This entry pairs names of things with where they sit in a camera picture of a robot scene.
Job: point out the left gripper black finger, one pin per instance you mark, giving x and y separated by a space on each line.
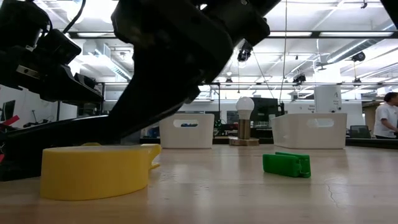
85 81
74 91

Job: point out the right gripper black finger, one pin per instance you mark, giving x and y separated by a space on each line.
146 84
180 87

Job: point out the yellow staple remover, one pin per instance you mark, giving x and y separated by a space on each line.
155 149

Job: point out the yellow plastic cup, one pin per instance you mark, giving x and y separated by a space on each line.
93 174

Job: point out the green mini stapler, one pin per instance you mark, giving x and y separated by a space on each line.
281 165

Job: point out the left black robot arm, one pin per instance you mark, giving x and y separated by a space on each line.
18 21

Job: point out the black metal stand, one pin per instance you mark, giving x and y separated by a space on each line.
219 99

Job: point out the black computer monitor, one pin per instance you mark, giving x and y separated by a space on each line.
8 109
264 109

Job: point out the white plastic bin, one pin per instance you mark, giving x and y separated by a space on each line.
311 137
186 137

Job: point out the red flat object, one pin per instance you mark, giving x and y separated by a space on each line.
11 120

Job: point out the table lamp with white bulb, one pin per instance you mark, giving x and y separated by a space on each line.
244 107

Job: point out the black ceiling spotlight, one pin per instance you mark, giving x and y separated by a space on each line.
299 78
359 57

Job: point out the white cylinder appliance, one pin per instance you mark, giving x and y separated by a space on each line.
328 98

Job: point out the person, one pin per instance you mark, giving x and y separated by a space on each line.
385 119

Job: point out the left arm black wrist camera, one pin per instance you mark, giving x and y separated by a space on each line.
60 46

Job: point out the black overhead camera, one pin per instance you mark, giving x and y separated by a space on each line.
244 55

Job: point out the black metal rig frame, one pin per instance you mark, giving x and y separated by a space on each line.
314 34

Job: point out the silver ventilation duct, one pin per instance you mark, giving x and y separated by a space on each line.
357 46

